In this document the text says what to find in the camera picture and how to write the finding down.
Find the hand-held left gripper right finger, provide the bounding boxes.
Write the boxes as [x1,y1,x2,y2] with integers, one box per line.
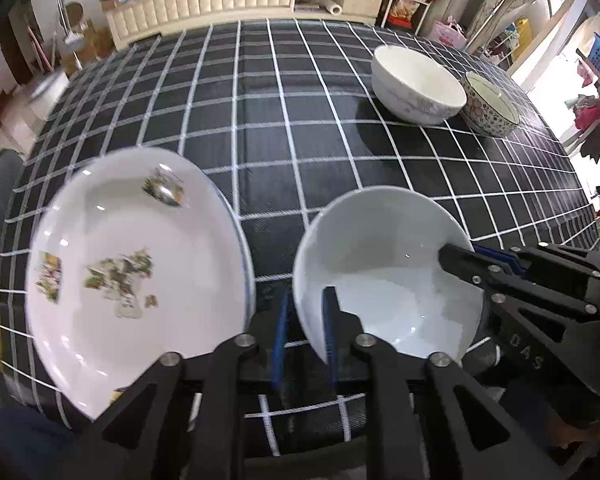
[321,287,567,480]

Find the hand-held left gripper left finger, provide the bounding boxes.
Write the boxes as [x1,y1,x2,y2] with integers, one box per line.
[55,291,295,480]

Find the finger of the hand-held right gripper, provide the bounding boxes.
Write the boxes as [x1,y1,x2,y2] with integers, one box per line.
[472,241,600,282]
[438,243,600,403]

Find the white bowl with red flowers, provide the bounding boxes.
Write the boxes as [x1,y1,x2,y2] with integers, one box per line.
[292,186,485,367]

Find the small patterned bowl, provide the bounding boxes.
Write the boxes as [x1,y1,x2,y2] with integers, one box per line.
[461,71,522,137]

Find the white plate with green prints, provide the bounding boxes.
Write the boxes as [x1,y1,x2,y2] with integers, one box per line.
[25,147,256,422]

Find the white bowl with grey pattern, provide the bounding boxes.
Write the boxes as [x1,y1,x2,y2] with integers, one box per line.
[371,45,468,126]

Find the red hanging garments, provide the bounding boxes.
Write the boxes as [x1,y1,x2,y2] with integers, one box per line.
[574,99,600,132]

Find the black checked tablecloth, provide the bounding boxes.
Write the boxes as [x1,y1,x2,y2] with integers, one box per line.
[0,17,600,461]

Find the pink bag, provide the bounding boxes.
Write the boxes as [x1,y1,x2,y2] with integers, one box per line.
[426,17,469,50]

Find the cream TV cabinet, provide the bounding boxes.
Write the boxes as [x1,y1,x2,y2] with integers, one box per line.
[100,0,387,52]

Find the cardboard boxes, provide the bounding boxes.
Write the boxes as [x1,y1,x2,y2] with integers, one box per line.
[62,19,114,69]

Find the white flat mop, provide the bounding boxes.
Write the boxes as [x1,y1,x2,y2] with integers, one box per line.
[54,0,87,72]

